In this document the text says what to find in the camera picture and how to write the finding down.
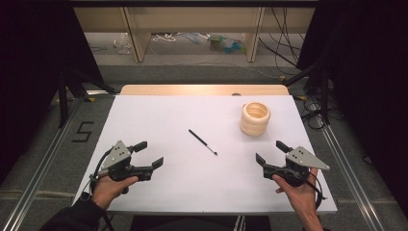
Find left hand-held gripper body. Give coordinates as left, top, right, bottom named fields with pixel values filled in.
left=95, top=140, right=154, bottom=182

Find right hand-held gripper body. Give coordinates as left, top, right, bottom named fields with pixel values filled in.
left=263, top=146, right=331, bottom=188

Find cream ribbed round holder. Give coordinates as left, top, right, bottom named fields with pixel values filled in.
left=239, top=101, right=271, bottom=138

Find black makeup brush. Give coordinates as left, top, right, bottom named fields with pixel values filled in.
left=188, top=129, right=219, bottom=157

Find person's left hand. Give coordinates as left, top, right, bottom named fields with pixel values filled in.
left=90, top=174, right=140, bottom=212

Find person's right hand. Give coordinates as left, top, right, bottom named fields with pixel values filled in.
left=272, top=167, right=322, bottom=222

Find white board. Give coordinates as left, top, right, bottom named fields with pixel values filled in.
left=73, top=94, right=339, bottom=216

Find black metal stand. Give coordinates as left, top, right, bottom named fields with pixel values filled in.
left=57, top=67, right=117, bottom=130
left=281, top=56, right=332, bottom=127

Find wooden table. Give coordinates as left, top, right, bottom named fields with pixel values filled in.
left=119, top=84, right=291, bottom=97

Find dark curtain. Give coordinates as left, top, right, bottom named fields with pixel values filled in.
left=295, top=0, right=408, bottom=211
left=0, top=0, right=104, bottom=189

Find clear plastic bag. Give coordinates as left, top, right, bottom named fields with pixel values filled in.
left=112, top=32, right=134, bottom=56

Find blue plastic toy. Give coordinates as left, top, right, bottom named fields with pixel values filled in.
left=222, top=38, right=247, bottom=55

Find colourful toy box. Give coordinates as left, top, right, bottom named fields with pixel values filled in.
left=208, top=34, right=226, bottom=51

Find light wooden shelf unit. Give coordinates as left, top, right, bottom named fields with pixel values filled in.
left=72, top=6, right=318, bottom=64

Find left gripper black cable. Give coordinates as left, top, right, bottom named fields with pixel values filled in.
left=80, top=146, right=117, bottom=231

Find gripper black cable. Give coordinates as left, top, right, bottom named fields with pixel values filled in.
left=80, top=146, right=117, bottom=231
left=303, top=171, right=329, bottom=212

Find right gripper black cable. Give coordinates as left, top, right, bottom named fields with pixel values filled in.
left=303, top=171, right=329, bottom=212

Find coiled black cable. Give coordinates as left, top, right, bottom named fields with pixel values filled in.
left=300, top=95, right=325, bottom=131

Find aluminium floor rail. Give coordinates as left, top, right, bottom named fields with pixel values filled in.
left=0, top=95, right=85, bottom=231
left=321, top=123, right=387, bottom=231

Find white cord bundle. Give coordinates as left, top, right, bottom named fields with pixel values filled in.
left=151, top=32, right=178, bottom=43

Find black hanging cables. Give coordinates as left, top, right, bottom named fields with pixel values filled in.
left=257, top=7, right=306, bottom=77

